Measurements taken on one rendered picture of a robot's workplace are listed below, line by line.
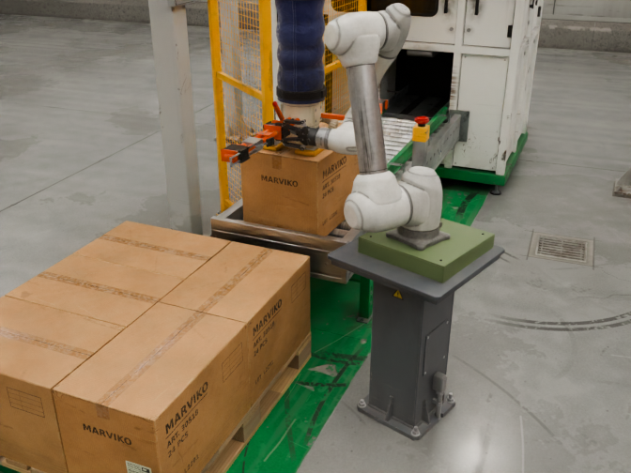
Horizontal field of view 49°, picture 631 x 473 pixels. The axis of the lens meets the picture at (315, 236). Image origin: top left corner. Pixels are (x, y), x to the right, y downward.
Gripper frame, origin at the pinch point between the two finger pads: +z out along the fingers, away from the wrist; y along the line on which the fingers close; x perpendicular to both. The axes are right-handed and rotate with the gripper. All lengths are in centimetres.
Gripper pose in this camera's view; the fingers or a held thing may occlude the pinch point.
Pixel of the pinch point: (275, 130)
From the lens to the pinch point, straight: 303.8
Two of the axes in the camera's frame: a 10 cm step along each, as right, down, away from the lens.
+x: 3.9, -4.0, 8.3
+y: -0.2, 9.0, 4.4
